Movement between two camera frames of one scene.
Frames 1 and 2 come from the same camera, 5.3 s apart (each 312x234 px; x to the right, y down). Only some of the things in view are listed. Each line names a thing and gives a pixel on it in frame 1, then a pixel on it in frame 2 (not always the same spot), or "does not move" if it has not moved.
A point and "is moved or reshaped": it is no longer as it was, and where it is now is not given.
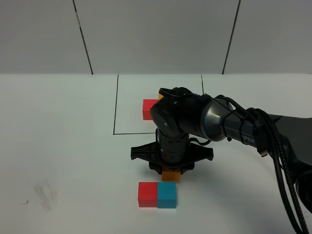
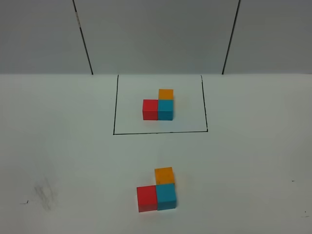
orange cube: [173, 175] is moved or reshaped
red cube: [147, 194] is moved or reshaped
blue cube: [166, 195] does not move
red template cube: [147, 104] does not move
